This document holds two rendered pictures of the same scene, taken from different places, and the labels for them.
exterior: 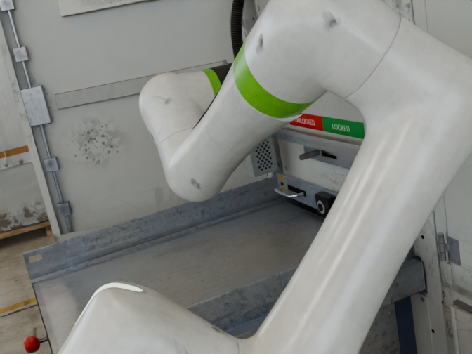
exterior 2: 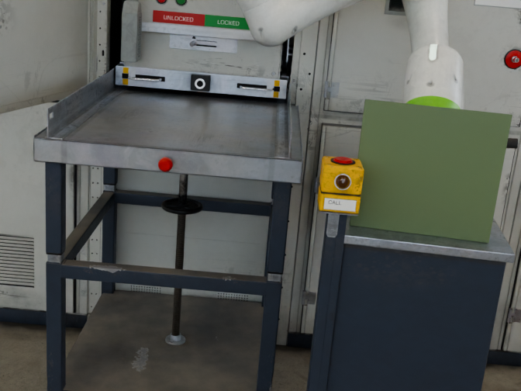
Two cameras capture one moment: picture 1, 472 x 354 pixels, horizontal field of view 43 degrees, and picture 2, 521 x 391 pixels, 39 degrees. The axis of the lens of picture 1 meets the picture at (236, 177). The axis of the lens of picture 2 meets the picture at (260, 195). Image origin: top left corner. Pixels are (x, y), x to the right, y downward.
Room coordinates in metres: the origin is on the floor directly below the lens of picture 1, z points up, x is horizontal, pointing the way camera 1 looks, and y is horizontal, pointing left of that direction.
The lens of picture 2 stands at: (0.29, 1.87, 1.27)
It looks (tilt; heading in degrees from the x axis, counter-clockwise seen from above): 17 degrees down; 291
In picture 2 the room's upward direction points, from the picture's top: 5 degrees clockwise
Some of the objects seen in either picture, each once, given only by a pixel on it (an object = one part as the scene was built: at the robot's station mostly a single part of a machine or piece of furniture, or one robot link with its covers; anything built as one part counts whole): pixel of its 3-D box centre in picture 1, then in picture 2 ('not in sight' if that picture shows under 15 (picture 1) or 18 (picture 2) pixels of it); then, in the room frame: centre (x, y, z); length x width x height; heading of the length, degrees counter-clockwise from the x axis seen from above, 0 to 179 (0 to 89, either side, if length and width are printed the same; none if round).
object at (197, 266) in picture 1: (204, 281); (186, 129); (1.21, 0.11, 0.82); 0.68 x 0.62 x 0.06; 111
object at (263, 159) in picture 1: (258, 140); (132, 31); (1.51, -0.07, 1.04); 0.08 x 0.05 x 0.17; 111
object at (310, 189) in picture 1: (339, 201); (201, 81); (1.34, -0.23, 0.89); 0.54 x 0.05 x 0.06; 21
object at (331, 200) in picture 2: not in sight; (339, 185); (0.67, 0.47, 0.85); 0.08 x 0.08 x 0.10; 21
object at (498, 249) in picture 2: not in sight; (415, 223); (0.53, 0.28, 0.74); 0.37 x 0.32 x 0.02; 16
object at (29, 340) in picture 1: (36, 342); (166, 163); (1.08, 0.45, 0.82); 0.04 x 0.03 x 0.03; 111
